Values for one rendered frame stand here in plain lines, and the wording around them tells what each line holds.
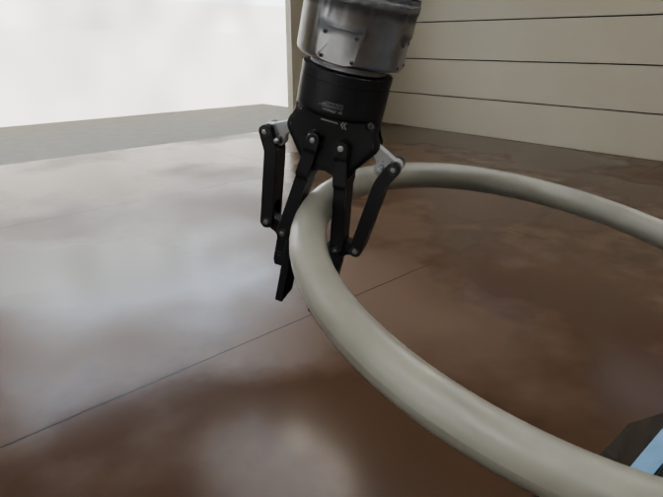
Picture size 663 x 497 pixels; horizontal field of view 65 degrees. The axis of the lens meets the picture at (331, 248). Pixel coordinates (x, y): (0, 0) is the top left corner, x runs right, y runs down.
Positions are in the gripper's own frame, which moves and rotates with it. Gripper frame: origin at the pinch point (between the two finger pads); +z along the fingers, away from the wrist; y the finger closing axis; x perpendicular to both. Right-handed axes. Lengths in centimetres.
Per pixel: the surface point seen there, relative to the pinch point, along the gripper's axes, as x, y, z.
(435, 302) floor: 190, 22, 111
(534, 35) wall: 697, 48, 4
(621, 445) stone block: 13.7, 40.8, 17.4
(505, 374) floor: 136, 54, 100
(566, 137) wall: 659, 125, 105
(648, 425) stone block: 17.3, 44.1, 15.7
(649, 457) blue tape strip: 7.4, 40.7, 12.6
